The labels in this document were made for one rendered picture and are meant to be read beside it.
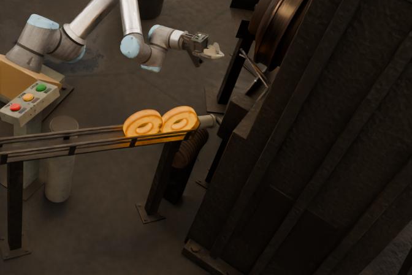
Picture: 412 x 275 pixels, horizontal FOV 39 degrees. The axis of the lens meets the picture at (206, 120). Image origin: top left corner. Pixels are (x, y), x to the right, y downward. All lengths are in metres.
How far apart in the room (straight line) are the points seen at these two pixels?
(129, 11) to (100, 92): 0.78
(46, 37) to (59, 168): 0.75
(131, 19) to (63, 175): 0.77
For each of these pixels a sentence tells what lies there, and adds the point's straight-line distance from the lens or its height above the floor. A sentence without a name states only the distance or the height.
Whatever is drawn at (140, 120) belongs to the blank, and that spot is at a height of 0.78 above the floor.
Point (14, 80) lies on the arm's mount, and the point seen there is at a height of 0.27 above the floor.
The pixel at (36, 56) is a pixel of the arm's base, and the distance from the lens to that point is 3.10.
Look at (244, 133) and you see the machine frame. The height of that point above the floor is 0.87.
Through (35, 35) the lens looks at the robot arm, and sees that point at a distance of 3.09.
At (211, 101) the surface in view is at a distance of 3.49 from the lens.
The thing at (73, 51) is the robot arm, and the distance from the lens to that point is 3.20.
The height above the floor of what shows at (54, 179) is 0.19.
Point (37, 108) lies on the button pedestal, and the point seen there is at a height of 0.59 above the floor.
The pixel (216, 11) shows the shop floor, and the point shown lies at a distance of 4.14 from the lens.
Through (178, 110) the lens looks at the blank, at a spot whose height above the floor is 0.78.
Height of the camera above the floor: 2.48
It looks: 47 degrees down
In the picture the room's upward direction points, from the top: 21 degrees clockwise
